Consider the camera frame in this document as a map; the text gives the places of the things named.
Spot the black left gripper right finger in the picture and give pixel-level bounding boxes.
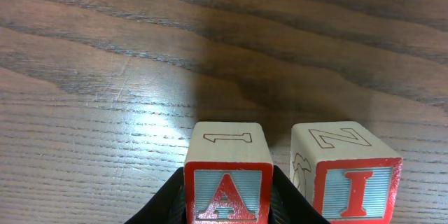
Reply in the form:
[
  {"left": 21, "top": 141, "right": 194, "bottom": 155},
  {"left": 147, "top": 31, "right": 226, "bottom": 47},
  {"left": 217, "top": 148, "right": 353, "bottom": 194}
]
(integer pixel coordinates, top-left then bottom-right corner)
[{"left": 269, "top": 165, "right": 330, "bottom": 224}]

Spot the red letter A block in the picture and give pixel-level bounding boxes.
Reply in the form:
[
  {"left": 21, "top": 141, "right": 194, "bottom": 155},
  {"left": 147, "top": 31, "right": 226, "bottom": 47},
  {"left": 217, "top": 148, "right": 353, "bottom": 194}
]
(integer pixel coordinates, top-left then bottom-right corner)
[{"left": 183, "top": 122, "right": 274, "bottom": 224}]

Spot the red letter I block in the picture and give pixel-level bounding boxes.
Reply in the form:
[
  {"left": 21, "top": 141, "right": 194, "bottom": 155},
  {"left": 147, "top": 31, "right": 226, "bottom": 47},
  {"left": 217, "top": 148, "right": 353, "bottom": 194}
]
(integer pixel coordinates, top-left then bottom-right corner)
[{"left": 290, "top": 121, "right": 403, "bottom": 223}]

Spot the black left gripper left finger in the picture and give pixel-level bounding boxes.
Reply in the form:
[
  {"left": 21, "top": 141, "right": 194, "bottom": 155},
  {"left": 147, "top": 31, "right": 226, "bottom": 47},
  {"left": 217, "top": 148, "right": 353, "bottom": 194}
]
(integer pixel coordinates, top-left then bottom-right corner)
[{"left": 125, "top": 167, "right": 183, "bottom": 224}]

